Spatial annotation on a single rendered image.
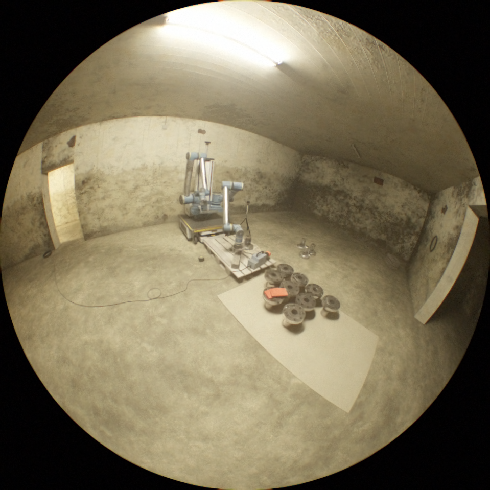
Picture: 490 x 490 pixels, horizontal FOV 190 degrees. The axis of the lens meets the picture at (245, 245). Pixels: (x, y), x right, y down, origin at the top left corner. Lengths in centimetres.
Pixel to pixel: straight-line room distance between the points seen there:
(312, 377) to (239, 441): 90
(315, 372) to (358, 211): 578
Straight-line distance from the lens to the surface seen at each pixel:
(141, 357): 169
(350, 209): 654
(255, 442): 153
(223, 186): 243
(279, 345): 167
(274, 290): 172
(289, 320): 157
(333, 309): 194
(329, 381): 177
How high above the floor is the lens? 146
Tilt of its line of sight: 27 degrees down
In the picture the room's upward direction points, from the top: 8 degrees clockwise
